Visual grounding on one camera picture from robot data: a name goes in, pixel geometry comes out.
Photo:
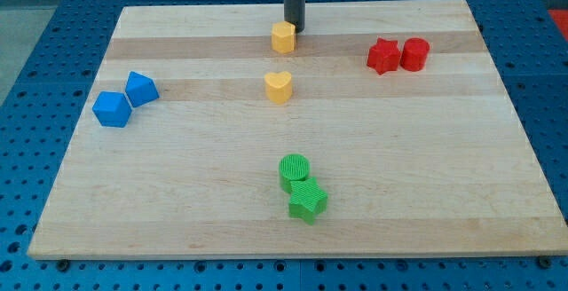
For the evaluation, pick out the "blue cube block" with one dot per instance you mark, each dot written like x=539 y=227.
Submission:
x=112 y=109

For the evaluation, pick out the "wooden board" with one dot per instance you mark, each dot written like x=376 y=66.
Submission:
x=433 y=163

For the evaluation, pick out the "red star block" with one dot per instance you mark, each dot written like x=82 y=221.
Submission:
x=384 y=56

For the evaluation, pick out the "red cylinder block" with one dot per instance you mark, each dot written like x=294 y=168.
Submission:
x=415 y=53

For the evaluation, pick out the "yellow hexagon block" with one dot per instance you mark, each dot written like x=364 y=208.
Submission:
x=283 y=37

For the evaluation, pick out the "green cylinder block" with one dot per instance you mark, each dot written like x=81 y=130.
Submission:
x=292 y=167

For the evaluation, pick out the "green star block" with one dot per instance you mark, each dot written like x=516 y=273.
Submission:
x=307 y=200

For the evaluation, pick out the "yellow heart block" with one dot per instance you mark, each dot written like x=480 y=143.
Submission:
x=278 y=86

